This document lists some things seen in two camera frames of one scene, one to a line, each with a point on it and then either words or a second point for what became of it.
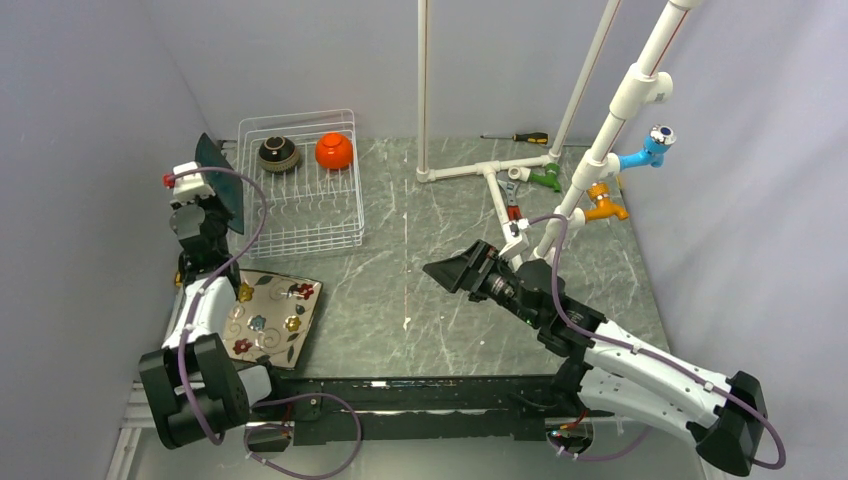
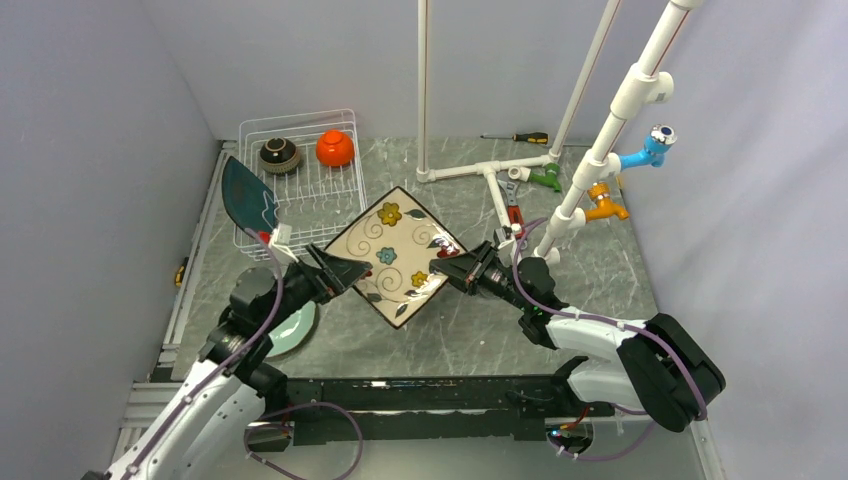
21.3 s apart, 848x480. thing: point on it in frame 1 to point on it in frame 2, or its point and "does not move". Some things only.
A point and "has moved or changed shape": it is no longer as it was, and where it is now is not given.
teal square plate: [225, 186] has moved or changed shape
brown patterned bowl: [278, 155] does not move
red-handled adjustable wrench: [514, 213] does not move
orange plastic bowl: [334, 151] does not move
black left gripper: [210, 200] to [335, 275]
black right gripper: [470, 268] does not move
